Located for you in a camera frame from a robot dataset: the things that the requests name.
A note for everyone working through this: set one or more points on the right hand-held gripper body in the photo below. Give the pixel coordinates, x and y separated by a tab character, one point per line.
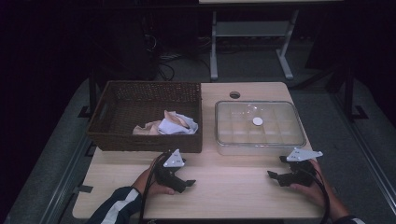
299	177

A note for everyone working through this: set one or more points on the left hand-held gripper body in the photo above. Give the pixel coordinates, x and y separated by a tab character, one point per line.
168	177

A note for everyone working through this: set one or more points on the white divided storage box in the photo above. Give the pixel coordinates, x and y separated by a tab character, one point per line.
258	149

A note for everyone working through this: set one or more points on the clear plastic lid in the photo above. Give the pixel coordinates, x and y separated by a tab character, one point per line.
274	124

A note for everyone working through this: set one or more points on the white cloth garment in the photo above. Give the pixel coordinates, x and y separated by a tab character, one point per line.
174	127

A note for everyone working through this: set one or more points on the brown wicker basket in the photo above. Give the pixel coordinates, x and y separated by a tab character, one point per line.
124	112

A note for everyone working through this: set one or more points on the person's right hand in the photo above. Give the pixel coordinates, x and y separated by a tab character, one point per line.
316	193

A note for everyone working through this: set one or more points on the person's left hand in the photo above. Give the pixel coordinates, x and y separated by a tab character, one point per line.
146	185

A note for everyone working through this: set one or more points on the grey tape strip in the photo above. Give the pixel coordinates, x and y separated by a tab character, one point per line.
83	188

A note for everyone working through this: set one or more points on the black metal stand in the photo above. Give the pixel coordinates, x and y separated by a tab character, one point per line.
349	93
92	93

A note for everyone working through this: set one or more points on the grey metal frame table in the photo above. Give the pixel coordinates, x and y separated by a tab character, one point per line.
249	28

